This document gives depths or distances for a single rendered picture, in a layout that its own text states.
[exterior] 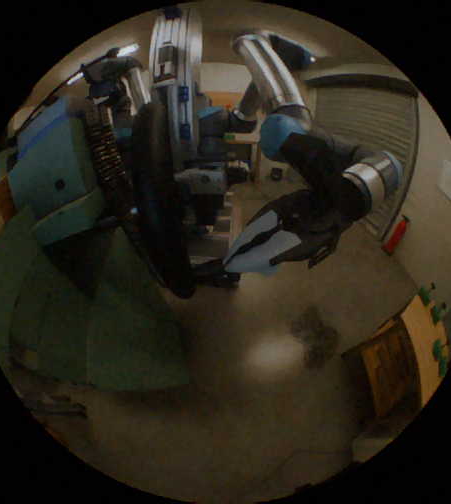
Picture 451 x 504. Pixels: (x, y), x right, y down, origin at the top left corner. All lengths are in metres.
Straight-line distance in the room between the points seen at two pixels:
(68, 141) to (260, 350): 1.00
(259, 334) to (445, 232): 2.50
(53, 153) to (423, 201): 2.73
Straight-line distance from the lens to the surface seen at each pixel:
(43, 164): 0.21
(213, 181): 0.59
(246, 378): 0.91
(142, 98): 0.76
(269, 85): 0.31
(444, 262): 2.61
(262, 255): 0.15
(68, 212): 0.18
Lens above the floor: 0.90
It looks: 43 degrees down
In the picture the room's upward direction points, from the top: straight up
